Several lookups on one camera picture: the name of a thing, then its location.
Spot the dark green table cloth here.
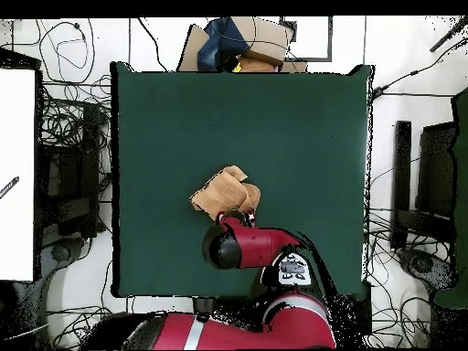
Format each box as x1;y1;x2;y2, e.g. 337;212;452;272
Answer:
110;61;374;299

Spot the black looped cable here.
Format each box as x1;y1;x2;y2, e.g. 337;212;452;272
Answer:
37;19;97;86

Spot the black cable with plug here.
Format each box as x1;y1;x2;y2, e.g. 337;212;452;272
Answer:
371;36;468;101

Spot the white board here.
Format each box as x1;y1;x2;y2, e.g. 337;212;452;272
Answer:
0;68;37;282

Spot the black rectangular frame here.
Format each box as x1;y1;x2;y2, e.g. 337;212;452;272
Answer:
279;16;335;64

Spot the brown cardboard box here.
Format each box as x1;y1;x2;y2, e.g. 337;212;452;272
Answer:
176;16;308;73

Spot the black equipment rack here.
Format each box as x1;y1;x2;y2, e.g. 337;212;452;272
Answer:
35;101;109;239

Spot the blue cloth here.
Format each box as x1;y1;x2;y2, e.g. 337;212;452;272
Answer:
197;16;250;72

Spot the orange and yellow item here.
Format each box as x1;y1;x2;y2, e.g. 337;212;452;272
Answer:
231;56;280;73

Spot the peach terry towel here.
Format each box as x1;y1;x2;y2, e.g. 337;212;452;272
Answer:
188;165;262;222

